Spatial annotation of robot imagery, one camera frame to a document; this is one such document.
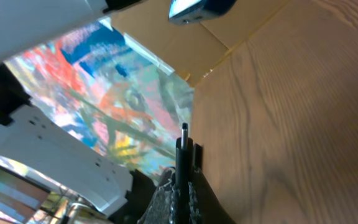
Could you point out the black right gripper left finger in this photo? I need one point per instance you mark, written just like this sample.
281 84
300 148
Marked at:
161 209

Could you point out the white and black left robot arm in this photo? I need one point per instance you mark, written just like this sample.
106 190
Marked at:
28 136

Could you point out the blue Galaxy smartphone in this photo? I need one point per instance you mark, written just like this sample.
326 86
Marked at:
183 12

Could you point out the colourful painted board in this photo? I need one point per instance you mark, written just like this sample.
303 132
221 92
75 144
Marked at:
98 89

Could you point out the brown cardboard panel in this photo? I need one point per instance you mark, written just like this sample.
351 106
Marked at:
192 50

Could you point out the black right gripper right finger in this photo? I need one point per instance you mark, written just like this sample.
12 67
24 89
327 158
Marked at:
204 205

